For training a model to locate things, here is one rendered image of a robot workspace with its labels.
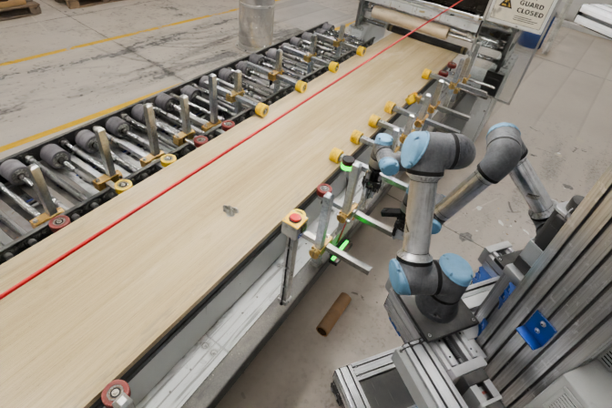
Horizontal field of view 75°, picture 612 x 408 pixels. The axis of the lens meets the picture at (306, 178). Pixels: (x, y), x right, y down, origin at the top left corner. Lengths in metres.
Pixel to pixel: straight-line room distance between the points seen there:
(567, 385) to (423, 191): 0.65
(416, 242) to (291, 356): 1.39
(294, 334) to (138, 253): 1.17
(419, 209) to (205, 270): 0.89
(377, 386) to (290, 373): 0.50
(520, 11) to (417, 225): 2.95
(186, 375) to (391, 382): 1.06
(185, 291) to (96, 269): 0.37
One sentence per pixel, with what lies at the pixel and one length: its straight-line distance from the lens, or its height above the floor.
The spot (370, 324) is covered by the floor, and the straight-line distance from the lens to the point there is 2.70.
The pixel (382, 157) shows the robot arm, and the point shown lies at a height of 1.33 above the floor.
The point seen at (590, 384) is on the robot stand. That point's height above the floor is 1.23.
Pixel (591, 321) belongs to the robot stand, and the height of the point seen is 1.39.
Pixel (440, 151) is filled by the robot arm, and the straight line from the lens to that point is 1.26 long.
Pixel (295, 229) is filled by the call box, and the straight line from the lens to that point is 1.43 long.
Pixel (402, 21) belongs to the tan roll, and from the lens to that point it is 4.32.
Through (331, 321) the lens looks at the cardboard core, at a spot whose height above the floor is 0.08.
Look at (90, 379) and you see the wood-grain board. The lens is 1.56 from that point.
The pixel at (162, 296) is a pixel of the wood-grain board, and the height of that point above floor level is 0.90.
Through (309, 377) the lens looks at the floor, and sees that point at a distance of 2.47.
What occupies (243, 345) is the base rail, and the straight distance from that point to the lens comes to 1.74.
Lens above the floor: 2.25
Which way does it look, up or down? 40 degrees down
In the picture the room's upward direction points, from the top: 8 degrees clockwise
